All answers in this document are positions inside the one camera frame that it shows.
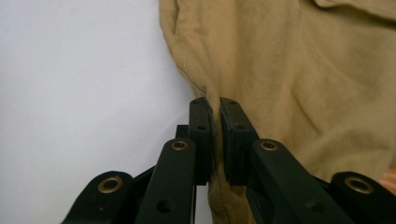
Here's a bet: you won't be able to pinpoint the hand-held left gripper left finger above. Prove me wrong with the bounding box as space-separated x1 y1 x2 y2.
134 96 218 224

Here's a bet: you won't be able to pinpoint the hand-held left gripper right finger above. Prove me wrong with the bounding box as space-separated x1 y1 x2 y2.
219 97 356 224

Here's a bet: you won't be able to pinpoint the tan pants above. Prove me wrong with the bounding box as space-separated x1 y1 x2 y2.
158 0 396 224

